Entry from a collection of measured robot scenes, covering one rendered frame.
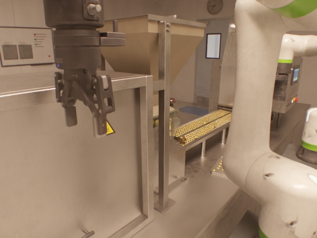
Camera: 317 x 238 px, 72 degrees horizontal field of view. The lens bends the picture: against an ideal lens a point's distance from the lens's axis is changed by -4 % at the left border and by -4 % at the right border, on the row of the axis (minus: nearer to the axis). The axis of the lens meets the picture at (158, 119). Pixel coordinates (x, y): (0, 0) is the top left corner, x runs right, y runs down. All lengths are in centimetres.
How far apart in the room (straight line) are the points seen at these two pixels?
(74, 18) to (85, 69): 8
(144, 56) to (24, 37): 389
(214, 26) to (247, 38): 531
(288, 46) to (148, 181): 92
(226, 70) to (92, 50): 148
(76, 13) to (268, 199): 52
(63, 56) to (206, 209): 80
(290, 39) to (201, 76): 487
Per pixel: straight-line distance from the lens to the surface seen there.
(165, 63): 77
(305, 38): 134
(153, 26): 77
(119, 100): 66
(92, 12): 37
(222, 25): 580
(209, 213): 98
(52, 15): 38
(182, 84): 640
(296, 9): 43
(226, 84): 179
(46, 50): 473
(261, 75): 58
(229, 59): 178
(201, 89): 608
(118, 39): 42
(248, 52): 58
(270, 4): 42
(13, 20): 460
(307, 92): 527
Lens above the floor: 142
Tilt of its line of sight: 17 degrees down
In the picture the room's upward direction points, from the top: straight up
